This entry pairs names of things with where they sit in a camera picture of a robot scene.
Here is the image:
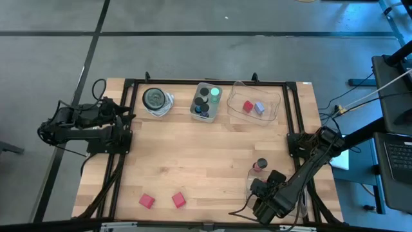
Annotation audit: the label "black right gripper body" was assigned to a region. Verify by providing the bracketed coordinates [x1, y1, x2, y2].
[250, 169, 295, 226]

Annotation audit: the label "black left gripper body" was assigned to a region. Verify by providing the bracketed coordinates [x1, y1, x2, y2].
[96, 96, 125, 126]

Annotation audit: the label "blue bottle black cap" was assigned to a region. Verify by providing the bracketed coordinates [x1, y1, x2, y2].
[193, 97, 205, 115]

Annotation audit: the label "white bottle black cap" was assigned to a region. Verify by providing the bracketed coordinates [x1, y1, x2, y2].
[199, 86, 211, 103]

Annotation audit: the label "mint green bottle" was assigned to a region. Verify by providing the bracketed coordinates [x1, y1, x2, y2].
[210, 86, 222, 104]

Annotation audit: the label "round black-lidded clear container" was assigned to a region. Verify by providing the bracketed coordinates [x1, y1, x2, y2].
[142, 87, 175, 119]

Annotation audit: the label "clear tray white label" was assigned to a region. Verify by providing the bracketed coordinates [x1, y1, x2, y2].
[247, 170, 313, 223]

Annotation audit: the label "red bottle black cap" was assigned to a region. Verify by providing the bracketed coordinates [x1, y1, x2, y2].
[252, 157, 268, 173]

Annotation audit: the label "grey plastic bin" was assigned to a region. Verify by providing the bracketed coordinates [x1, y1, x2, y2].
[189, 82, 223, 124]

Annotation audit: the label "white box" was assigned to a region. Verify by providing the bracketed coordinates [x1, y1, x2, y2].
[330, 141, 350, 171]

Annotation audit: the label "square red charger plug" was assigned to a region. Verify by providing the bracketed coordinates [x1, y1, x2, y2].
[171, 191, 187, 209]
[138, 193, 156, 209]

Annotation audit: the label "clear tray wavy rim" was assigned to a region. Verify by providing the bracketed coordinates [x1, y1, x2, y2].
[226, 80, 281, 126]

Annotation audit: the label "dark floor object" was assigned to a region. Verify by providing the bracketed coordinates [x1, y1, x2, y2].
[0, 140, 25, 155]

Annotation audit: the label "black diagonal stand beam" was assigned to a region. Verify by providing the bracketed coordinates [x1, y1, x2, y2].
[337, 117, 387, 152]

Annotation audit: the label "black crossbar silver brackets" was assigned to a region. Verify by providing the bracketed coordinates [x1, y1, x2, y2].
[0, 218, 412, 232]

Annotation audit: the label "black laptop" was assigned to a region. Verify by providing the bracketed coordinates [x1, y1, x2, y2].
[373, 131, 412, 213]

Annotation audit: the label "black floor foot bar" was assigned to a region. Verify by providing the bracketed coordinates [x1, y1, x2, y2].
[348, 78, 377, 87]

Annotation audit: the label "black desk top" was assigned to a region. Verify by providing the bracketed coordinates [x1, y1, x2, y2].
[371, 54, 412, 136]

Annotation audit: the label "black computer mouse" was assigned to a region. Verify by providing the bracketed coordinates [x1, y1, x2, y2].
[393, 108, 412, 127]

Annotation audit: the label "black slanted pole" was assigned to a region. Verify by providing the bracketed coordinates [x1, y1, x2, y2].
[382, 40, 412, 67]

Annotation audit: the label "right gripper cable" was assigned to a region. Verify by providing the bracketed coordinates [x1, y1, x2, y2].
[227, 195, 258, 217]

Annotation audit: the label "teal desk frame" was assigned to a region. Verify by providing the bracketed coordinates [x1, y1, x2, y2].
[333, 138, 387, 215]

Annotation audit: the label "white cable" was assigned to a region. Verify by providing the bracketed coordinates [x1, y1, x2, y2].
[342, 69, 412, 110]

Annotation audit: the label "teal metal frame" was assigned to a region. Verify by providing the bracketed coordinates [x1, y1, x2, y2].
[378, 0, 412, 49]

